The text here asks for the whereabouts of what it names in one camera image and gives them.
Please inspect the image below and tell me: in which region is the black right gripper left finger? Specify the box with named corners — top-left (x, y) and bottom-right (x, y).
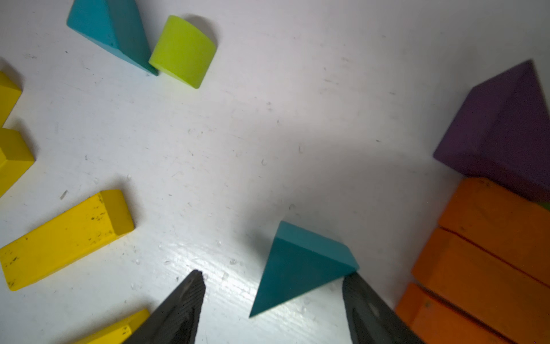
top-left (124, 269), bottom-right (206, 344)

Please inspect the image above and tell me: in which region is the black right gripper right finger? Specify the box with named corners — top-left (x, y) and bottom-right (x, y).
top-left (342, 272), bottom-right (423, 344)

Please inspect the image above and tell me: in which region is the orange long block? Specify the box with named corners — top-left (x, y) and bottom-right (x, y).
top-left (395, 283), bottom-right (509, 344)
top-left (412, 228), bottom-right (549, 343)

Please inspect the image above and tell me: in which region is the teal triangle block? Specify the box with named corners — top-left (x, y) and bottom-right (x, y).
top-left (249, 221), bottom-right (360, 318)
top-left (67, 0), bottom-right (158, 75)

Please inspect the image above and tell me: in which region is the light green small block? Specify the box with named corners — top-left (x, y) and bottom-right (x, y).
top-left (149, 15), bottom-right (216, 89)

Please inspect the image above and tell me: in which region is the yellow block centre lower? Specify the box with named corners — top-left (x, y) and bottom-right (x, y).
top-left (75, 309), bottom-right (150, 344)

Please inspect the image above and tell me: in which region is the yellow block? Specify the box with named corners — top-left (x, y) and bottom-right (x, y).
top-left (1, 189), bottom-right (135, 291)
top-left (1, 128), bottom-right (35, 196)
top-left (0, 68), bottom-right (23, 127)
top-left (75, 309), bottom-right (150, 344)

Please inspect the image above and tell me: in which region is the yellow block centre upper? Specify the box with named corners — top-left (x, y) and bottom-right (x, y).
top-left (1, 189), bottom-right (135, 291)

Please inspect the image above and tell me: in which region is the yellow block far left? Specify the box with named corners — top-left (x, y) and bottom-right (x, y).
top-left (0, 68), bottom-right (23, 127)

